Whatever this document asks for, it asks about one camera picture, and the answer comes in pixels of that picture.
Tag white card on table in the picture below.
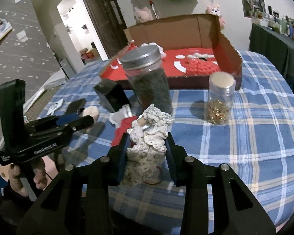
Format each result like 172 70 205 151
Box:
46 99 64 116

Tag red cardboard box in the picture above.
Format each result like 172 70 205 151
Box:
99 14 243 90

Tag small glass jar gold beads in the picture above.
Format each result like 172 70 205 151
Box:
206 72 236 125

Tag pink white plush on wall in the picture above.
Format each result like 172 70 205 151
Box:
205 5 225 30

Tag red foam net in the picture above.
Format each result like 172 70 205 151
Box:
186 58 221 76

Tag white fluffy scrunchie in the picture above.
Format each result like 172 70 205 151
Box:
187 52 208 60

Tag red plush keychain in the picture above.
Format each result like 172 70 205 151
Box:
111 116 138 147

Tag person's left hand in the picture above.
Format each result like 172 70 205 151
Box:
8 157 49 197

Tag picture on left wall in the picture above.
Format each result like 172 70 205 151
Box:
0 16 14 44

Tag dark green covered table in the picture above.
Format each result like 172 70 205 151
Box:
249 24 294 78

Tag beige powder puff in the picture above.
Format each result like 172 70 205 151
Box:
80 106 100 123

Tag white tissue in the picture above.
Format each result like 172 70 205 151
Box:
109 104 133 129

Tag red handled stick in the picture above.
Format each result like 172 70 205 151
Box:
149 1 159 20

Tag black floral box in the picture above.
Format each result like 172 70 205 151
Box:
94 79 131 113

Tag cream crochet scrunchie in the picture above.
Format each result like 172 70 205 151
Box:
122 104 174 187

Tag bottles on side table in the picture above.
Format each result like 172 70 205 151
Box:
260 6 294 40

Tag blue plaid tablecloth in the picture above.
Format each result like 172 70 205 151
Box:
38 51 294 234

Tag large glass jar metal lid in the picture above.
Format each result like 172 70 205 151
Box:
119 45 172 114

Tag black phone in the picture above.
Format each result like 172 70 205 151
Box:
65 98 86 115

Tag brown wooden door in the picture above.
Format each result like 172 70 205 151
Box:
83 0 127 58

